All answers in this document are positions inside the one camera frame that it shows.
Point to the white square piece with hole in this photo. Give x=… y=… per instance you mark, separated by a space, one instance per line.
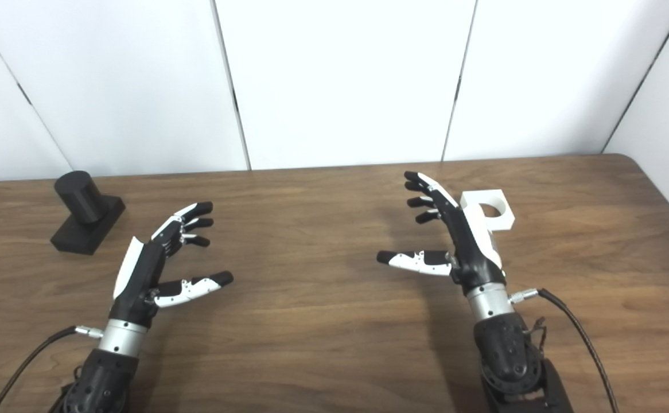
x=498 y=211

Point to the black peg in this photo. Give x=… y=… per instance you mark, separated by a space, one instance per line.
x=85 y=212

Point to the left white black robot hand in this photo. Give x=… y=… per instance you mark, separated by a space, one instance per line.
x=139 y=275

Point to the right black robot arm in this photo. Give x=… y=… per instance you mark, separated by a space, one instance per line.
x=509 y=350

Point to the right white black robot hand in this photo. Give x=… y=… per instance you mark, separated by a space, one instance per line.
x=472 y=252

